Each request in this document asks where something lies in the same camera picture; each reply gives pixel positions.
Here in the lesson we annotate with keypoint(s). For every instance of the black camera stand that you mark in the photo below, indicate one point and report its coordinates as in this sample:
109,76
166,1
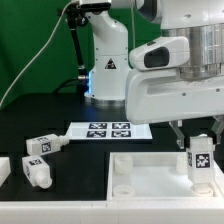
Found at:
75,18

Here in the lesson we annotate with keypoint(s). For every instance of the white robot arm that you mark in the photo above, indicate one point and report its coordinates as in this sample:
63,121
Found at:
178,76

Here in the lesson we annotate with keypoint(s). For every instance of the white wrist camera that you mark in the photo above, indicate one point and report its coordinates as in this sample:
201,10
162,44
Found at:
161,53

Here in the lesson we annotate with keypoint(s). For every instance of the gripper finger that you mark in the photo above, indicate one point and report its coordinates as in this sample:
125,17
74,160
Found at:
176,127
218,128

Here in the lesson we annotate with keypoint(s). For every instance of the white front wall fence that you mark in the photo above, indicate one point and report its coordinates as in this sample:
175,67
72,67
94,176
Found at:
112,212

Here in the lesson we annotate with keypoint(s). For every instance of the white left fence block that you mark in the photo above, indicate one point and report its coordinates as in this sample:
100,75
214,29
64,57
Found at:
5,169

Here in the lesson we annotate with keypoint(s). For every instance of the white marker sheet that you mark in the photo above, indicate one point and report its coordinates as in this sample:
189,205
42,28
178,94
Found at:
108,131

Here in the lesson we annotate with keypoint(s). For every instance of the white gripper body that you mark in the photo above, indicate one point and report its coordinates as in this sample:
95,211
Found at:
161,96

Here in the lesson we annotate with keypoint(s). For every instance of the mounted camera on stand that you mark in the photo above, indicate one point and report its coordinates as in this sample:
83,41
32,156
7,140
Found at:
95,5

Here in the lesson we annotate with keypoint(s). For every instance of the white square tabletop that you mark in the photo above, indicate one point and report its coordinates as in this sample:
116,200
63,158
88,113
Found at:
156,176

